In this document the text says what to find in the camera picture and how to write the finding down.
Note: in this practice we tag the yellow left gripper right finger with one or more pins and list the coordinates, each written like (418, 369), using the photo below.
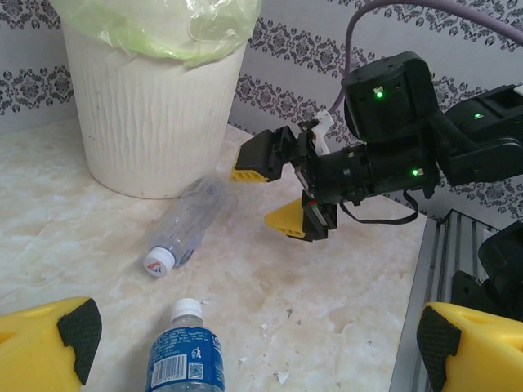
(482, 351)

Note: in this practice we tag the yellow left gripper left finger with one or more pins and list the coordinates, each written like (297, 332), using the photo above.
(32, 351)

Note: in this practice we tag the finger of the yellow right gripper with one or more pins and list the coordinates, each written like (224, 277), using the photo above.
(292, 218)
(261, 155)

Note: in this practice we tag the clear ribbed bottle logo cap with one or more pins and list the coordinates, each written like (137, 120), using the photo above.
(192, 220)

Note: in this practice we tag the dark blue label water bottle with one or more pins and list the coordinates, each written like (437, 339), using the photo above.
(184, 351)

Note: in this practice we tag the white ribbed waste bin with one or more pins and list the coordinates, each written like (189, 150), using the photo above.
(155, 122)

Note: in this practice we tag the green plastic bin liner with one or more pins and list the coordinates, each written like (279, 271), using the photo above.
(135, 32)

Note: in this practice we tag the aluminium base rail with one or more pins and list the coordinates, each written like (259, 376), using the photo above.
(433, 286)

